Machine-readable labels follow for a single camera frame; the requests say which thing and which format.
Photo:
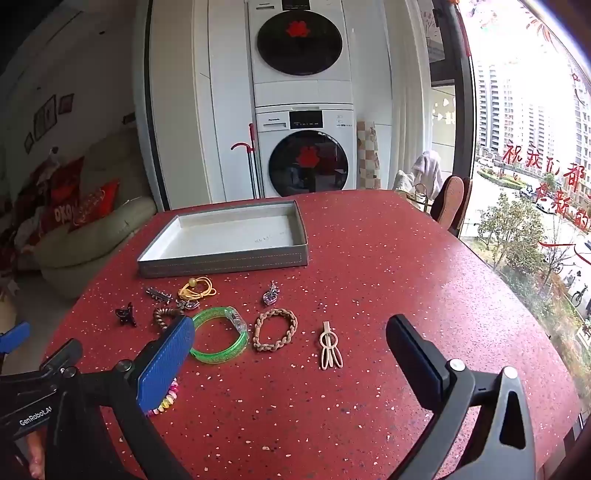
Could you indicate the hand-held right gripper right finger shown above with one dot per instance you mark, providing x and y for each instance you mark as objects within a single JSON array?
[{"x": 418, "y": 360}]

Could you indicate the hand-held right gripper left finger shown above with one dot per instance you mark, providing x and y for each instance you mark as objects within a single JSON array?
[{"x": 166, "y": 364}]

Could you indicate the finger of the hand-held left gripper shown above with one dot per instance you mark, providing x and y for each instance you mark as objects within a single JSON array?
[
  {"x": 14, "y": 333},
  {"x": 62, "y": 353}
]

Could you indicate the green translucent bangle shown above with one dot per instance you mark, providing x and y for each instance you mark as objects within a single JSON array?
[{"x": 214, "y": 357}]

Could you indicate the black claw hair clip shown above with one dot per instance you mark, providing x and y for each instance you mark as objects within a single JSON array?
[{"x": 125, "y": 316}]

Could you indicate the silver rhinestone barrette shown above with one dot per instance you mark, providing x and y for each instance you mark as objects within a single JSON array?
[{"x": 159, "y": 295}]

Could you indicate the beige looped hair clip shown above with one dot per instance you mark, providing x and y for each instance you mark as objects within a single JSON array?
[{"x": 327, "y": 334}]

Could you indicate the grey shallow tray box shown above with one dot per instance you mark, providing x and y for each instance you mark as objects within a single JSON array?
[{"x": 221, "y": 265}]

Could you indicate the silver rhinestone brooch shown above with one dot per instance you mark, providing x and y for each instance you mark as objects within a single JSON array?
[{"x": 270, "y": 295}]

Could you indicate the person's left hand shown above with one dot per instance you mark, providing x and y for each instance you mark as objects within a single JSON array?
[{"x": 34, "y": 454}]

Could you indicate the silver heart ornament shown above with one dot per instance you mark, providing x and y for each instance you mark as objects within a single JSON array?
[{"x": 188, "y": 304}]

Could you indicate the cream leather sofa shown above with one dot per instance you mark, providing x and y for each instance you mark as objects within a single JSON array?
[{"x": 92, "y": 258}]

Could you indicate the red embroidered cushion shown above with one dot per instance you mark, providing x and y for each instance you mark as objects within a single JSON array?
[{"x": 94, "y": 203}]

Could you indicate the red printed pillow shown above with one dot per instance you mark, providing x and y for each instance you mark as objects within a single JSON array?
[{"x": 64, "y": 184}]

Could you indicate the brown chair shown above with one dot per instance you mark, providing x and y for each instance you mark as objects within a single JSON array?
[{"x": 450, "y": 203}]

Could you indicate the white towel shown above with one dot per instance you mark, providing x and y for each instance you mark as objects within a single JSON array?
[{"x": 429, "y": 173}]

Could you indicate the checked fabric bag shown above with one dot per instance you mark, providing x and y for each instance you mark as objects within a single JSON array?
[{"x": 368, "y": 157}]

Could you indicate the red window decal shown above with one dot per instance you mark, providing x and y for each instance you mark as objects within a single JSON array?
[{"x": 554, "y": 170}]

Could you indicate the white washing machine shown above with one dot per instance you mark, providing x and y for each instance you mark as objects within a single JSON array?
[{"x": 277, "y": 122}]

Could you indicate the white curtain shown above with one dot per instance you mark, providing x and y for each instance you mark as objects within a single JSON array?
[{"x": 415, "y": 92}]

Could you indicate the white tumble dryer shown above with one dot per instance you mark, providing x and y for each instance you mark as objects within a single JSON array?
[{"x": 272, "y": 78}]

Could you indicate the large wall picture frame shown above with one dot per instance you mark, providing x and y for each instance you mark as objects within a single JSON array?
[{"x": 45, "y": 117}]

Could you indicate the small wall picture frame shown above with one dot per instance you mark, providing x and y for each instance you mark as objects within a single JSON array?
[{"x": 65, "y": 103}]

